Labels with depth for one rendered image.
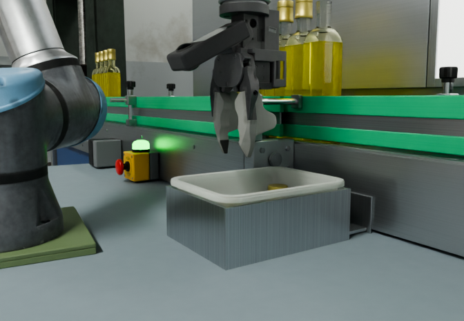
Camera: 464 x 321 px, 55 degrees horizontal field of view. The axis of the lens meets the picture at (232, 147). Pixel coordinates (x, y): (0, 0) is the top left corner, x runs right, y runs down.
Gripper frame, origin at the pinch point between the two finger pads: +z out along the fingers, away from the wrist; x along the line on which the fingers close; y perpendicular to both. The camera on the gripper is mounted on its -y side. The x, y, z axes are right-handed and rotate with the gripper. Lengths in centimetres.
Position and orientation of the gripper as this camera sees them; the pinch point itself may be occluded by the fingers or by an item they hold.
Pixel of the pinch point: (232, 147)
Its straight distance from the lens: 65.0
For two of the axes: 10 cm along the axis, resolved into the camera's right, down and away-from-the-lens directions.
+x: -5.7, -0.9, 8.2
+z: 0.0, 9.9, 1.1
